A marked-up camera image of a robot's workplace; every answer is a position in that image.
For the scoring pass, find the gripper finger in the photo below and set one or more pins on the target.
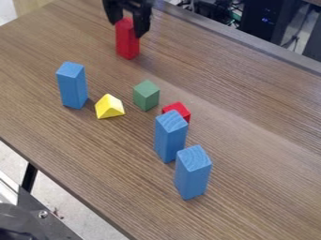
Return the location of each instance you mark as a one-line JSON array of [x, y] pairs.
[[113, 15], [141, 24]]

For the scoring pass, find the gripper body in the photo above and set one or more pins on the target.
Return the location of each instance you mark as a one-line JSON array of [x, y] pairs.
[[133, 3]]

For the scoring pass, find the tall red block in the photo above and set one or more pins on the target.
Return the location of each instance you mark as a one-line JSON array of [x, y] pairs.
[[127, 42]]

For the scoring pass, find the green cube block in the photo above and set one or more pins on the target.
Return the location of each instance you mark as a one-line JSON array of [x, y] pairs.
[[146, 95]]

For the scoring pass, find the tall blue block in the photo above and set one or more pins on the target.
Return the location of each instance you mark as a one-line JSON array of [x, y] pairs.
[[192, 172], [170, 136], [72, 85]]

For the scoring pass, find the yellow triangular block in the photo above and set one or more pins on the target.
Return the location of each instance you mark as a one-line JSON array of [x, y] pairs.
[[109, 107]]

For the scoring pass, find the small red cube block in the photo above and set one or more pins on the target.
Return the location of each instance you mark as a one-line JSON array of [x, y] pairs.
[[179, 109]]

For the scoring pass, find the black computer tower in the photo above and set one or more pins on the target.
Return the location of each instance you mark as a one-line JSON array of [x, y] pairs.
[[267, 17]]

